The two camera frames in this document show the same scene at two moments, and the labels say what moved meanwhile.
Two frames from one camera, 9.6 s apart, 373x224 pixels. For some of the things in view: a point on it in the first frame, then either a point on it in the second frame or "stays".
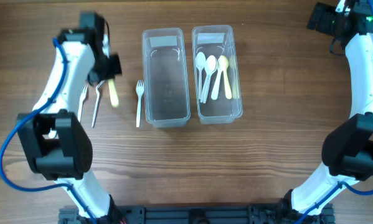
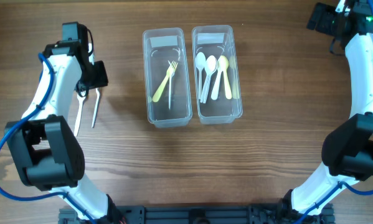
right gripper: x=327 y=12 stays
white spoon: x=210 y=66 stays
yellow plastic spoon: x=223 y=63 stays
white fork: x=139 y=88 → x=170 y=71
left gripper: x=115 y=68 → x=101 y=79
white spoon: x=200 y=60 stays
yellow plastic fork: x=113 y=93 → x=169 y=72
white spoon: x=221 y=64 stays
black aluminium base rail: x=223 y=213 stays
